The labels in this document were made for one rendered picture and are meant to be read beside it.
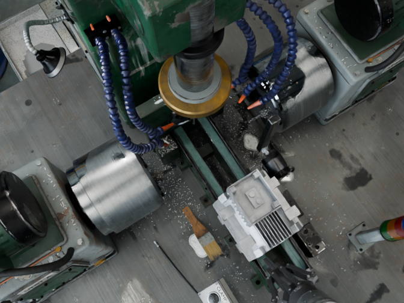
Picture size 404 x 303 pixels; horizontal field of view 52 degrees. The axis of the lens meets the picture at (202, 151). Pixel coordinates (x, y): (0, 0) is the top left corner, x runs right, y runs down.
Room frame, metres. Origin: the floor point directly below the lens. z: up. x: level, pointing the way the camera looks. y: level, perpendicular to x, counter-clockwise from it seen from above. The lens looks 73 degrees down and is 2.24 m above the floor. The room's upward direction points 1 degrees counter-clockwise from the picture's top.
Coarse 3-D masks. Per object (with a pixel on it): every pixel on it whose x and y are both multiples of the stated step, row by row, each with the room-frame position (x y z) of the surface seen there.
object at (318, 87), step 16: (272, 48) 0.66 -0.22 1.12; (288, 48) 0.64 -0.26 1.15; (304, 48) 0.64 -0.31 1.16; (256, 64) 0.59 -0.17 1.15; (304, 64) 0.58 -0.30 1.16; (320, 64) 0.59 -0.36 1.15; (272, 80) 0.53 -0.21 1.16; (288, 80) 0.53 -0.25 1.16; (304, 80) 0.54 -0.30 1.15; (320, 80) 0.54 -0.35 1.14; (256, 96) 0.54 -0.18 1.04; (288, 96) 0.49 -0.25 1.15; (304, 96) 0.50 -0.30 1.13; (320, 96) 0.51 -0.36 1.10; (256, 112) 0.53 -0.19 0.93; (272, 112) 0.47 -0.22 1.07; (288, 112) 0.45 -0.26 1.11; (304, 112) 0.47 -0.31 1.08; (288, 128) 0.43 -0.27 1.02
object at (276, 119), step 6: (276, 114) 0.39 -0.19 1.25; (270, 120) 0.38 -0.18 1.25; (276, 120) 0.38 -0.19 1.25; (270, 126) 0.37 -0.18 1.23; (276, 126) 0.37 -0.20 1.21; (264, 132) 0.38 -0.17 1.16; (270, 132) 0.37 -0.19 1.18; (264, 138) 0.37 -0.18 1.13; (270, 138) 0.37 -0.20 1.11; (258, 144) 0.38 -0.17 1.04; (264, 144) 0.37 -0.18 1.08; (258, 150) 0.37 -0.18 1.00; (264, 150) 0.36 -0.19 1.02
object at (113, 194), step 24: (120, 144) 0.35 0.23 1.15; (72, 168) 0.30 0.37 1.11; (96, 168) 0.28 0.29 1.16; (120, 168) 0.28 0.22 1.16; (144, 168) 0.28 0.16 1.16; (96, 192) 0.21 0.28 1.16; (120, 192) 0.22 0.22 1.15; (144, 192) 0.22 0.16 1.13; (96, 216) 0.16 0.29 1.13; (120, 216) 0.16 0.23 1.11; (144, 216) 0.17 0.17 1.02
